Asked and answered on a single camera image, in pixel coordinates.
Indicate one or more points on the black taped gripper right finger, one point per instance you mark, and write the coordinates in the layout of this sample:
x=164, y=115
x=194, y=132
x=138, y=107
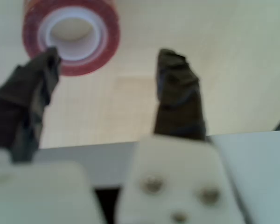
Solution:
x=179, y=100

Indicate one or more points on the red tape roll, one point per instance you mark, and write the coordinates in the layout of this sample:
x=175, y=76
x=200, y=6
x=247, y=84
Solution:
x=107, y=30

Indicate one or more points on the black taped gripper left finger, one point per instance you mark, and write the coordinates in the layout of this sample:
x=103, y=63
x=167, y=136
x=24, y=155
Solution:
x=23, y=100

